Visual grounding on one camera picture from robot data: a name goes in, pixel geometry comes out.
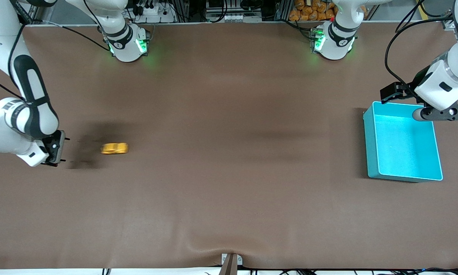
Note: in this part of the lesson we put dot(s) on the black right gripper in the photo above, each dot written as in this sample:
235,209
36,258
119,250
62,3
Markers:
55,146

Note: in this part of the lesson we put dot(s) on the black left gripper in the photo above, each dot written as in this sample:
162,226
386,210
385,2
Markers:
403,91

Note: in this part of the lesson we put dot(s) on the yellow toy beetle car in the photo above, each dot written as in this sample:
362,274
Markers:
114,148

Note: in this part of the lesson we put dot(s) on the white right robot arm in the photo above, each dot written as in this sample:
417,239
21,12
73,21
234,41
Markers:
4,122

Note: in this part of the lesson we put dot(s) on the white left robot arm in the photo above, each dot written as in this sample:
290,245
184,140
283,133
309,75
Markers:
442,84

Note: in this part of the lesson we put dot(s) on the turquoise plastic bin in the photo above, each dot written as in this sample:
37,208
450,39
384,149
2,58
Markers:
404,145

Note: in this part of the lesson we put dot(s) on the pile of orange items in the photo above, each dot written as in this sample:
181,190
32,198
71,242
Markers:
309,13

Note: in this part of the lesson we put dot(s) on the white power strip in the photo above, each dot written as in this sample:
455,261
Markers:
152,11

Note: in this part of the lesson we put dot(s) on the brown table mat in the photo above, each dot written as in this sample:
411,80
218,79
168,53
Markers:
229,152

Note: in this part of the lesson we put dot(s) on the white terminal block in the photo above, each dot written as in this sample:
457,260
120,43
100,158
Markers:
244,18

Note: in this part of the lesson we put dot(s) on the black electronics box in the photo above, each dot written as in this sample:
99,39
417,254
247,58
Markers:
217,4

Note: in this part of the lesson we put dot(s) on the metal table clamp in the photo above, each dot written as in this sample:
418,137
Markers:
231,265

